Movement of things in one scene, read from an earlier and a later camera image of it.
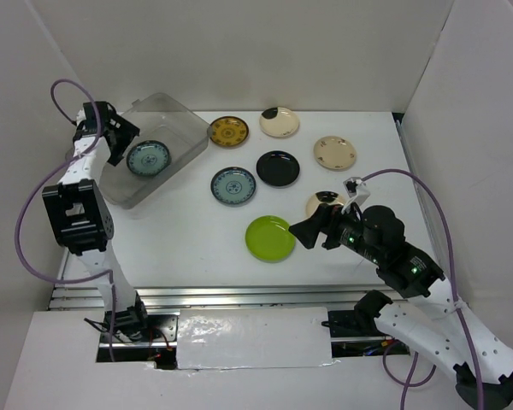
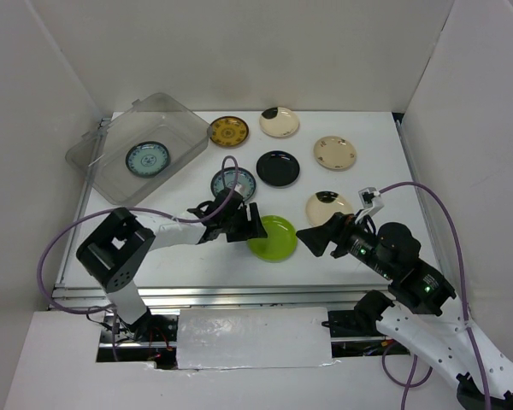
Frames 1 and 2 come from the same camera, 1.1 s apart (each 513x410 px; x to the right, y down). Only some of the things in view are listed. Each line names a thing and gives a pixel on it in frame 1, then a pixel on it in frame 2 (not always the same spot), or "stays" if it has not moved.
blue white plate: [148, 158] stays
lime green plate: [268, 238] stays
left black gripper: [127, 131] -> [255, 228]
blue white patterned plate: [233, 185] stays
